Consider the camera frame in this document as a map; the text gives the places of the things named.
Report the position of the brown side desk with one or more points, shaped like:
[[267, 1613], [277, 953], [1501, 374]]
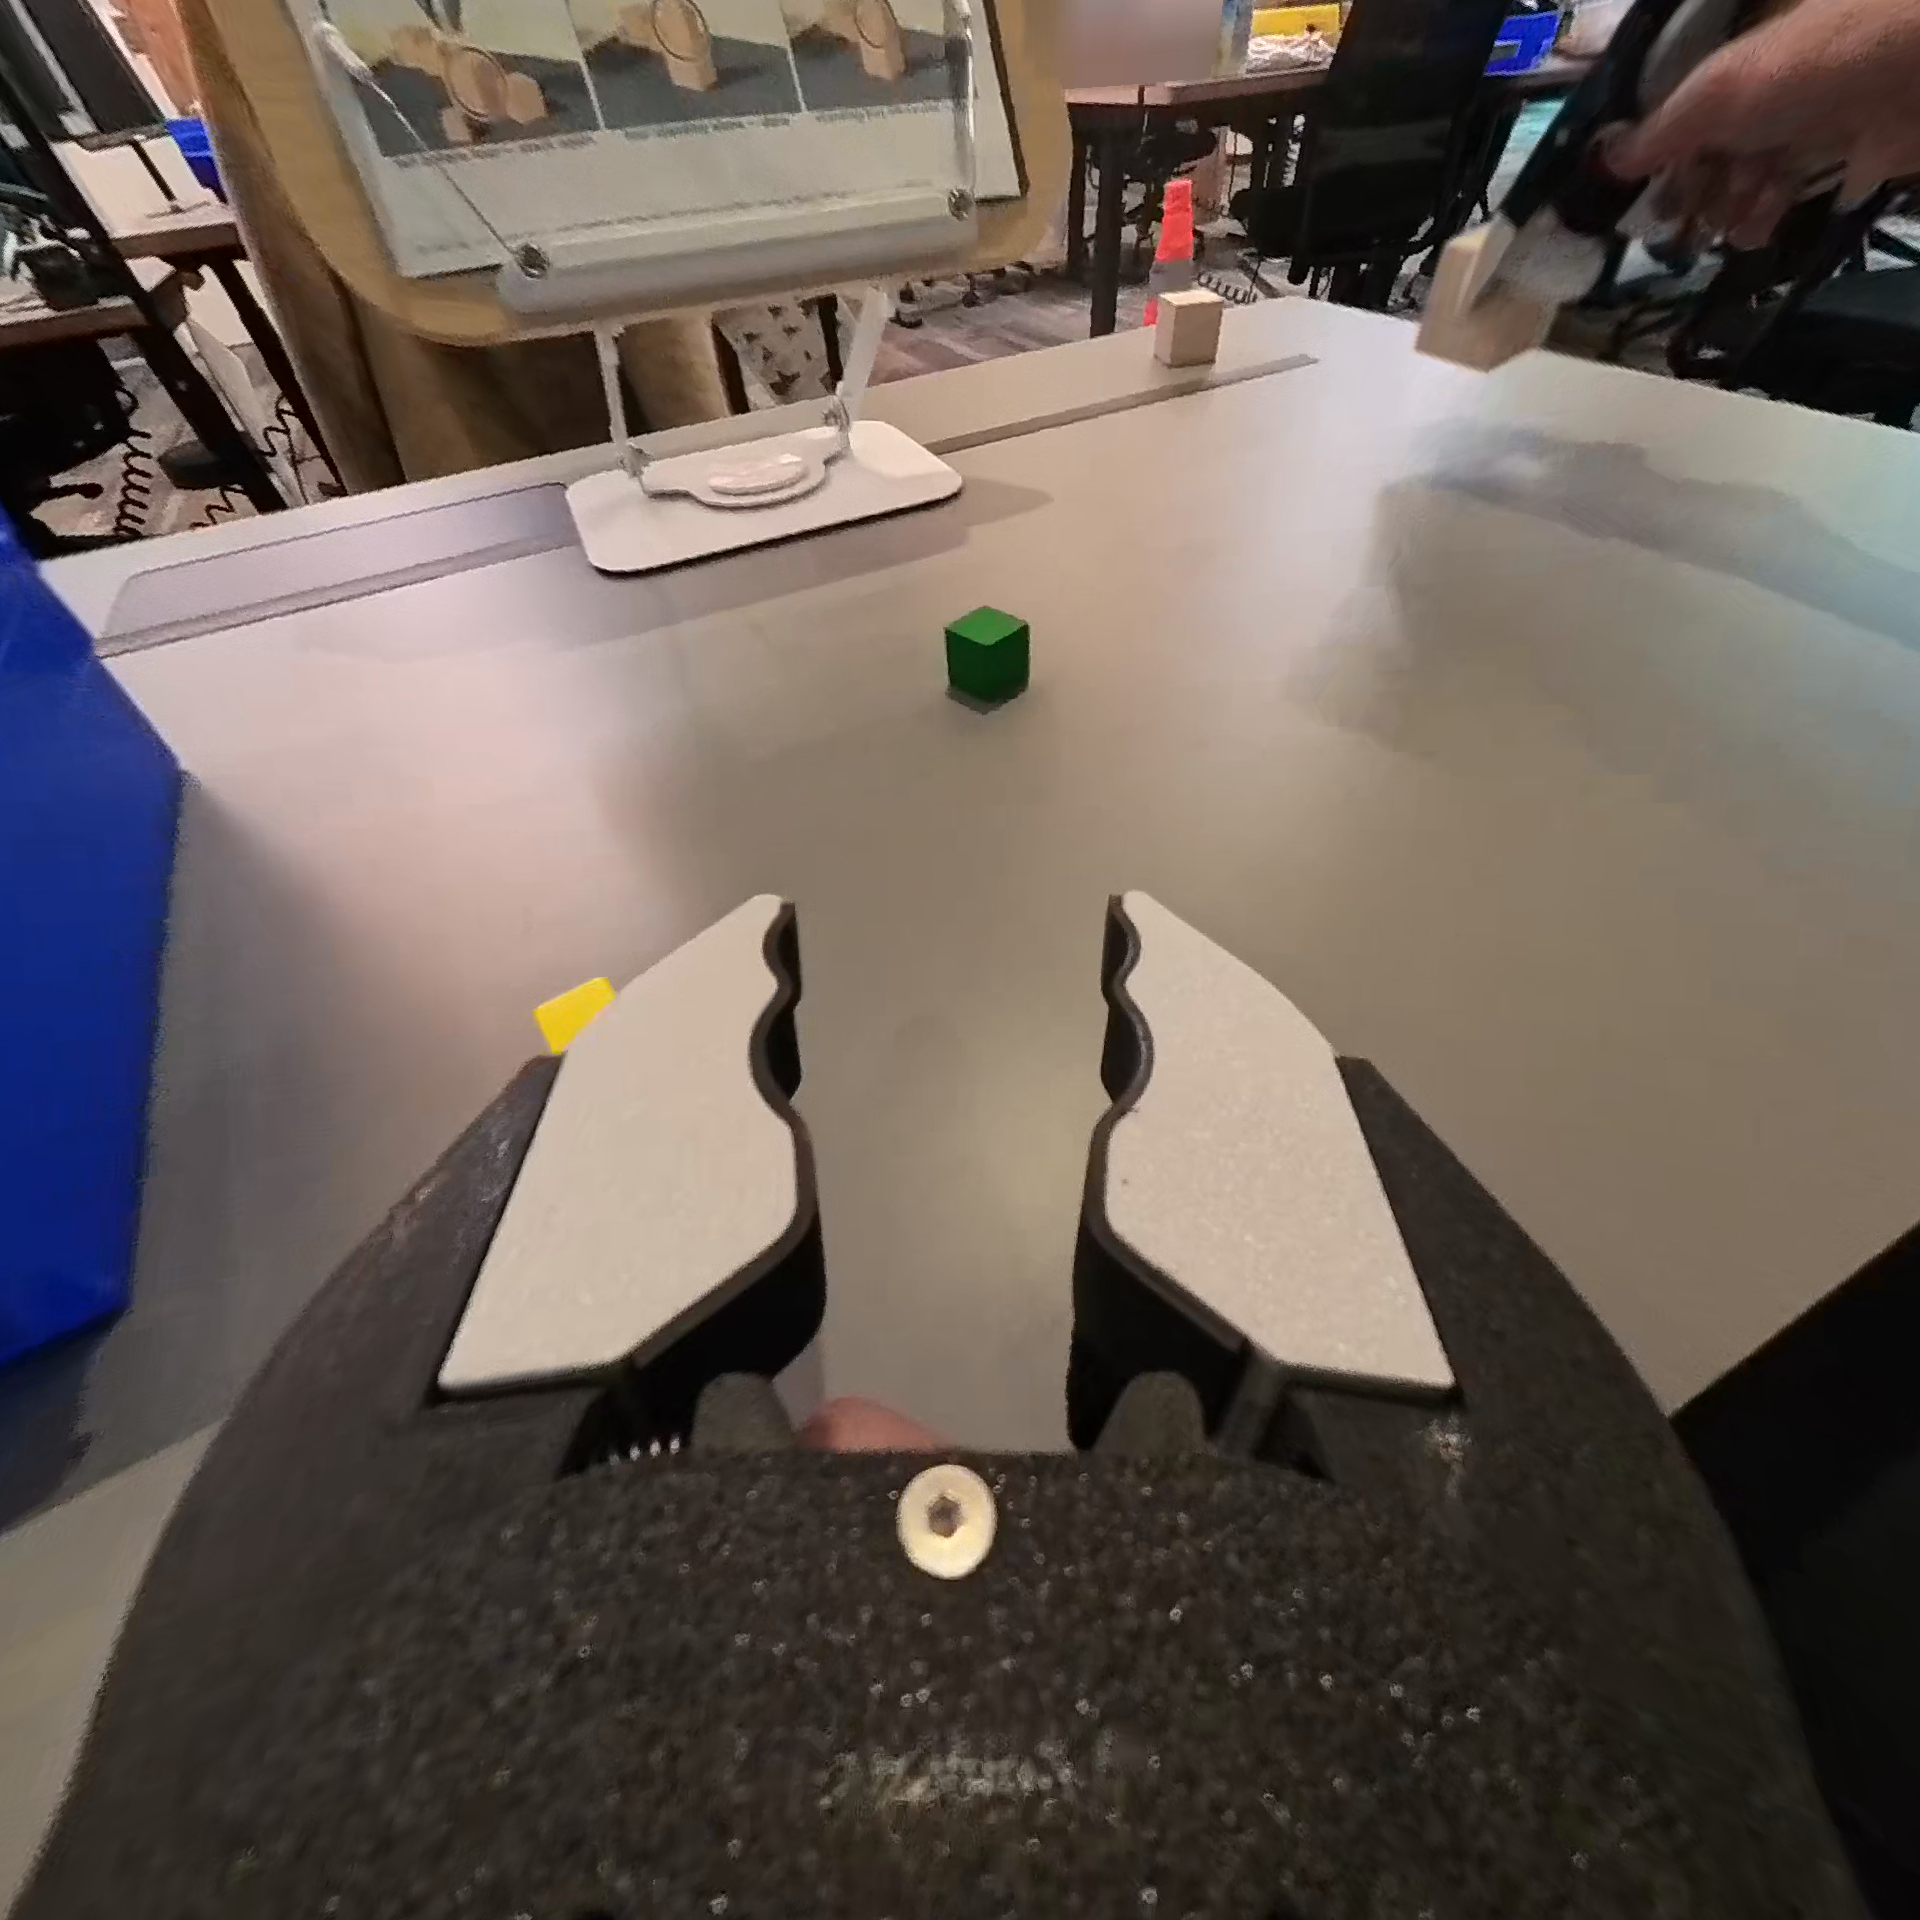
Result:
[[152, 272]]

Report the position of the green wooden cube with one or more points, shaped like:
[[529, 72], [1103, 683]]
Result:
[[987, 662]]

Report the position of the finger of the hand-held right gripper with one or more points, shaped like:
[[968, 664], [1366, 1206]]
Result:
[[1553, 272]]

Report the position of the blue plastic bin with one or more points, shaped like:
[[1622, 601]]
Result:
[[74, 978]]

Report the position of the instruction sign on stand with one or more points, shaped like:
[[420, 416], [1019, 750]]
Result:
[[302, 223]]

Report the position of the medium plain wooden cube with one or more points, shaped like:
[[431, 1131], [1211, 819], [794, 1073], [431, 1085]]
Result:
[[1186, 329]]

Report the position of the dark office desk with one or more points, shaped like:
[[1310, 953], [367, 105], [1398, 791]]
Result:
[[1169, 97]]

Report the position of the white black-patterned cloth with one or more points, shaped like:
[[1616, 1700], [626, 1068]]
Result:
[[780, 353]]

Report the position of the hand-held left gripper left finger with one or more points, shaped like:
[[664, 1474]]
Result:
[[634, 1189]]

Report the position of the printed instruction sheet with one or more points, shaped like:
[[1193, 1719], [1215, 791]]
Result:
[[673, 164]]

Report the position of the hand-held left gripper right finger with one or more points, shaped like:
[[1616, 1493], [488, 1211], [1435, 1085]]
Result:
[[1257, 1189]]

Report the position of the orange traffic cone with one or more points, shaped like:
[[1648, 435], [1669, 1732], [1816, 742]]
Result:
[[1176, 229]]

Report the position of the person's right hand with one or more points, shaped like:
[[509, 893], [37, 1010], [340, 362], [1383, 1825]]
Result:
[[1801, 118]]

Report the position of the large plain wooden cube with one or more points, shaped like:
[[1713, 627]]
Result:
[[1460, 328]]

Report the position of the black office chair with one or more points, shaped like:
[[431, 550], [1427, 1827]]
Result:
[[1383, 138]]

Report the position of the small yellow wooden cube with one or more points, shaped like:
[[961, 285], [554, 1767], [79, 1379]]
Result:
[[574, 1014]]

